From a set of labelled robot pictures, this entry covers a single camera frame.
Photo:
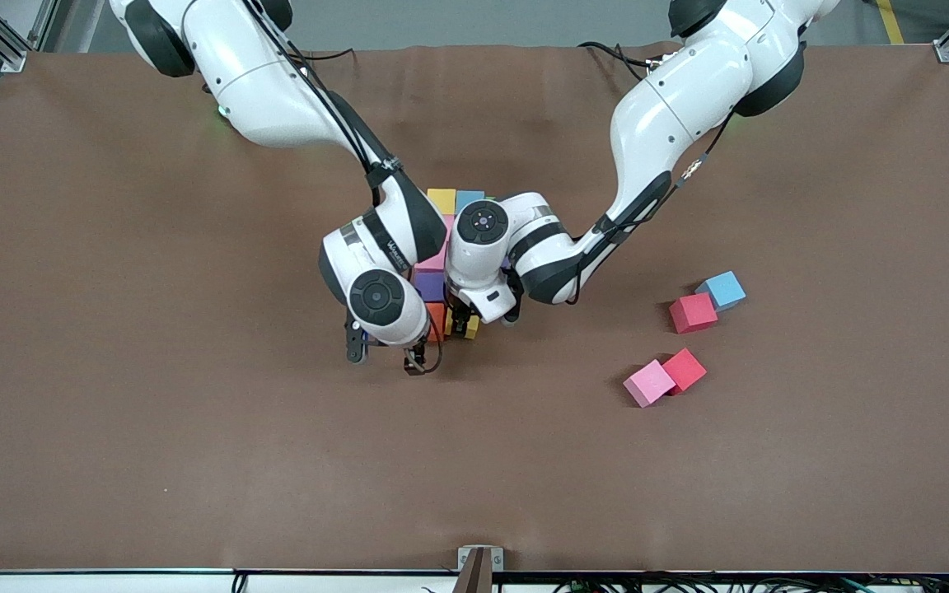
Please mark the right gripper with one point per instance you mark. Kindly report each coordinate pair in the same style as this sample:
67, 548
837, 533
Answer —
416, 358

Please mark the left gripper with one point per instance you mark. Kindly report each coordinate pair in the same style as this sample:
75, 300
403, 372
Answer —
464, 318

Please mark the yellow foam cube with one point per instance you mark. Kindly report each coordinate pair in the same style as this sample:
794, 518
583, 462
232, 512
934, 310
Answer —
475, 327
441, 200

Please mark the orange foam cube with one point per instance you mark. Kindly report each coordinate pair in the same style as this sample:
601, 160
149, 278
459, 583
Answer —
436, 321

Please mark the purple foam cube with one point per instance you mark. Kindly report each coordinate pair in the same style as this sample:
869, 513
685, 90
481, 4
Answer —
429, 286

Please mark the pink foam cube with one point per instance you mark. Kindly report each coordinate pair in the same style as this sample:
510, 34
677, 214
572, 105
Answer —
447, 222
649, 382
433, 264

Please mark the blue foam cube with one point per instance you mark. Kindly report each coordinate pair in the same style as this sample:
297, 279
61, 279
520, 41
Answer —
723, 289
469, 198

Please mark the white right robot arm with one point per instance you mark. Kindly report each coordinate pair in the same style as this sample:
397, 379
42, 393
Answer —
260, 74

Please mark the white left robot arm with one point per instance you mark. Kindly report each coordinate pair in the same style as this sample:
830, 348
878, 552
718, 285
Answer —
672, 107

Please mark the red foam cube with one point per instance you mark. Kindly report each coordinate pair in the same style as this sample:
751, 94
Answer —
686, 368
693, 312

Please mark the brown table cover sheet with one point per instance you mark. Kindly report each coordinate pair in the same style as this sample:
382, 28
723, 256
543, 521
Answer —
194, 453

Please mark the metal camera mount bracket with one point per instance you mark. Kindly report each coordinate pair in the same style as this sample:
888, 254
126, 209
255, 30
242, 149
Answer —
480, 568

